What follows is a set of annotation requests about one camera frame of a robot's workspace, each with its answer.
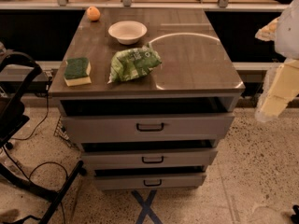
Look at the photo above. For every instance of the wire basket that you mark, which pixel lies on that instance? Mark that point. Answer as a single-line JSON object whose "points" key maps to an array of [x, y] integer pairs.
{"points": [[60, 132]]}

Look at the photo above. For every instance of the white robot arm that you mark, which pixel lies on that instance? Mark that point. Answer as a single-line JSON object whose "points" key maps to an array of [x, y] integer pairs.
{"points": [[287, 32]]}

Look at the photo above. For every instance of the black chair frame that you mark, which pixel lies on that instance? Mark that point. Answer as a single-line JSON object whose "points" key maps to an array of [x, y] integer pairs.
{"points": [[11, 120]]}

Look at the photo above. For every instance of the white bowl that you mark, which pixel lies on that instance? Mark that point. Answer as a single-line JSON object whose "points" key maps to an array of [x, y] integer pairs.
{"points": [[127, 32]]}

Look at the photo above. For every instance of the blue tape cross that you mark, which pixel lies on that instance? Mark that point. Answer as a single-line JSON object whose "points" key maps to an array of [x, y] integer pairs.
{"points": [[146, 210]]}

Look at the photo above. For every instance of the grey top drawer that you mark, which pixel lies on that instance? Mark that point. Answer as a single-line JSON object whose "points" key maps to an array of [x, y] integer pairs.
{"points": [[144, 128]]}

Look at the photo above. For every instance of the green chip bag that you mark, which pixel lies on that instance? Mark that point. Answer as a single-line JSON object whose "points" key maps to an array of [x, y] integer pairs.
{"points": [[133, 63]]}

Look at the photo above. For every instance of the grey bottom drawer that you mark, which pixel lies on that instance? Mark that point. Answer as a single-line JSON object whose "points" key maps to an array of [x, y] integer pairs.
{"points": [[149, 178]]}

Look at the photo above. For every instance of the orange fruit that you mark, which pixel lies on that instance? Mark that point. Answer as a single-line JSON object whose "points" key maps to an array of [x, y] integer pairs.
{"points": [[93, 13]]}

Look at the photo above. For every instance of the grey drawer cabinet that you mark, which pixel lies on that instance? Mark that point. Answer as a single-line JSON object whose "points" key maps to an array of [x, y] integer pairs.
{"points": [[195, 76]]}

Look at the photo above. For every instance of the grey drawer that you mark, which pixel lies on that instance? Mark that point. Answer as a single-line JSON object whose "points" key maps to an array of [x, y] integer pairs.
{"points": [[143, 155], [149, 178], [144, 128]]}

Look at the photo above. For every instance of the green yellow sponge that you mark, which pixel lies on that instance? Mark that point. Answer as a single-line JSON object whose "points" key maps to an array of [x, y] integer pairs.
{"points": [[77, 72]]}

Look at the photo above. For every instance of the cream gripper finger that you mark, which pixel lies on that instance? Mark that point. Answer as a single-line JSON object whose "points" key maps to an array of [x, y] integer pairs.
{"points": [[280, 86], [268, 32]]}

